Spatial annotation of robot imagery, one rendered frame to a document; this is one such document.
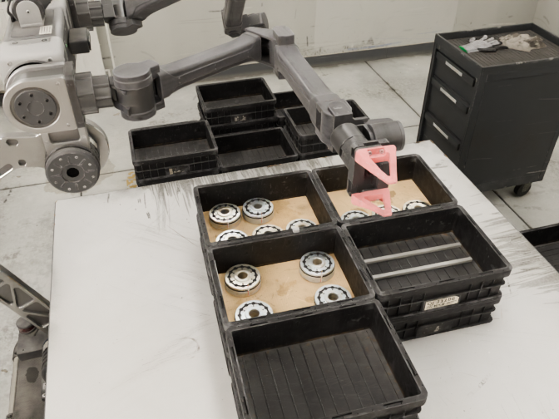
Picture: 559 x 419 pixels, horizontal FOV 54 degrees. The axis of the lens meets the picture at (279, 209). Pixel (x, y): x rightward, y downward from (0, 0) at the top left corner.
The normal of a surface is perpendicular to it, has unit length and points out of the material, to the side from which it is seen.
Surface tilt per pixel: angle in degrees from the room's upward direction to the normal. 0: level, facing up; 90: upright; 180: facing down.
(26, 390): 0
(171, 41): 90
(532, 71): 90
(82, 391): 0
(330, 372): 0
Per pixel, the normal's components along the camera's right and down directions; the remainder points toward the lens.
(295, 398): 0.00, -0.78
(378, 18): 0.28, 0.60
